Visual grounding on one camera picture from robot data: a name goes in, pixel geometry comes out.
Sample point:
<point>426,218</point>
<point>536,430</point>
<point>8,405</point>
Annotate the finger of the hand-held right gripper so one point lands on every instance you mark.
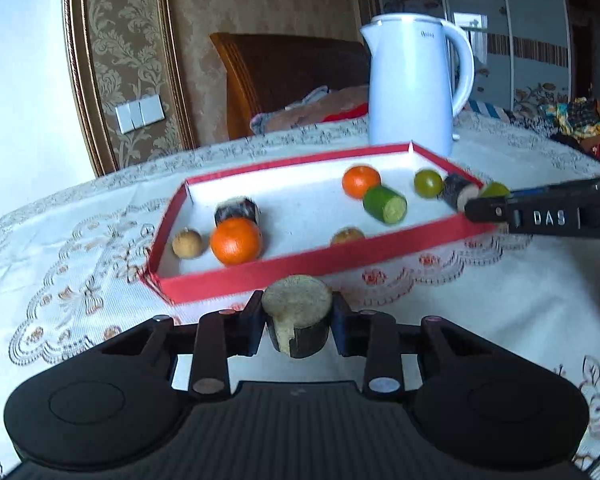
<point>487,210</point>
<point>565,189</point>

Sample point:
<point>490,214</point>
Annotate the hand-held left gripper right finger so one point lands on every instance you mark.
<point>342,325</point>

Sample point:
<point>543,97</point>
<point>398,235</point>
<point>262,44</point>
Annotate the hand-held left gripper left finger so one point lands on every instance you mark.
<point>252,325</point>

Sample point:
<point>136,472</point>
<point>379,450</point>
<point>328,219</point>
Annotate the round green fruit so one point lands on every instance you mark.
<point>428,182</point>
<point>495,190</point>

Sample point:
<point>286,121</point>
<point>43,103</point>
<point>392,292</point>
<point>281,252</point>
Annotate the short dark sugarcane piece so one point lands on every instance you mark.
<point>455,190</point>

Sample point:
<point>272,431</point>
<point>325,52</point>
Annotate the brown hairy taro piece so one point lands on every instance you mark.
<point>295,300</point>

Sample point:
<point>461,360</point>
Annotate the large orange tangerine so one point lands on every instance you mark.
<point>236,241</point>

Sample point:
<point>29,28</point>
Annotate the brown longan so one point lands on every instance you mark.
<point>347,235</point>
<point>187,243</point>

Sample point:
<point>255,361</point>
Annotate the green cucumber piece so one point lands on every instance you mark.
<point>380,200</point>

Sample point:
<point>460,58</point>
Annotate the long dark sugarcane piece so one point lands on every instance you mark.
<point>235,208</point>

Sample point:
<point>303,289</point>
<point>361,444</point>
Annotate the red shallow cardboard box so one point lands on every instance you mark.
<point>300,210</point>

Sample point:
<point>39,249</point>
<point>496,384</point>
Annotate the small orange tangerine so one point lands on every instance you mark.
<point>361,181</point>

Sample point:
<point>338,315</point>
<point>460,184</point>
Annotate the colourful patterned cloth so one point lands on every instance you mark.
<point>580,120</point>

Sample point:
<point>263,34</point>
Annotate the white electric kettle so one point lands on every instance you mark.
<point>405,90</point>

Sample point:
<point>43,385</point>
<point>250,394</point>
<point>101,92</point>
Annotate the floral sliding door wardrobe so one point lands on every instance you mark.
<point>530,20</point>

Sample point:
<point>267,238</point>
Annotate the cloth bundle on chair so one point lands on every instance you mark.
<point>310,112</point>

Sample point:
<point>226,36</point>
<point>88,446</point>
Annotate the white lace printed tablecloth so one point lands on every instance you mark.
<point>55,260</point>

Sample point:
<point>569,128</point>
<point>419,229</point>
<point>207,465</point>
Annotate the wooden bed headboard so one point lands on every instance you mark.
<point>280,70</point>

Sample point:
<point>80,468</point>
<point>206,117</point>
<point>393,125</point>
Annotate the white wall switch panel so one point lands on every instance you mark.
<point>140,114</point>

